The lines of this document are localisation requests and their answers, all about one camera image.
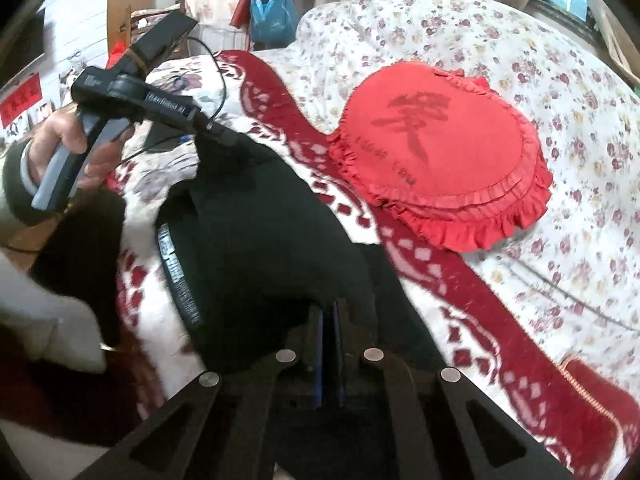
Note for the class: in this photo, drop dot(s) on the red and white patterned blanket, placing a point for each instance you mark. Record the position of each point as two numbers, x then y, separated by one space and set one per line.
525 385

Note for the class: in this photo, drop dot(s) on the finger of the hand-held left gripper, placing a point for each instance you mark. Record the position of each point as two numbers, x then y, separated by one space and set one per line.
217 129

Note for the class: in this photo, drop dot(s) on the white floral quilt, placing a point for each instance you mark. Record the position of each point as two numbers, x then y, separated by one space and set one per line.
575 210

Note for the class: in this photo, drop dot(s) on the black pants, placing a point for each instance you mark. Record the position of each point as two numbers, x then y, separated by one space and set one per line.
260 240

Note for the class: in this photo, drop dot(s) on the red wall poster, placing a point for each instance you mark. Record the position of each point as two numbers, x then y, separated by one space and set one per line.
20 102

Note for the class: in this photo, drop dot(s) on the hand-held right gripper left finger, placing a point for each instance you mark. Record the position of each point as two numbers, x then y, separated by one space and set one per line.
317 340

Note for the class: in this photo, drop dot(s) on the person's left hand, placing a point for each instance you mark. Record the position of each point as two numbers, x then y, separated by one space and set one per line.
59 127

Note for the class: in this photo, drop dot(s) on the person's left forearm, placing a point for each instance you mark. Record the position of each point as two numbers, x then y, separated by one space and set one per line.
14 180

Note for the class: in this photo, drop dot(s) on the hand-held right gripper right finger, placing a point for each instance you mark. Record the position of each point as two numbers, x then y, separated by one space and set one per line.
340 340

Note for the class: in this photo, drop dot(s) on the white cloth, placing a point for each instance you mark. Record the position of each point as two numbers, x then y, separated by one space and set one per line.
47 320

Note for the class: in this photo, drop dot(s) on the red heart-shaped ruffled pillow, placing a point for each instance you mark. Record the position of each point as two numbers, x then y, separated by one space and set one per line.
440 160

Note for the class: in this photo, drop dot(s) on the cardboard box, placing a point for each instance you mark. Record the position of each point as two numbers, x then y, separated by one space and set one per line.
122 5

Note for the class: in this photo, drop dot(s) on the blue plastic bag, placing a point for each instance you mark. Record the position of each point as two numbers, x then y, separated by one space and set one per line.
272 17

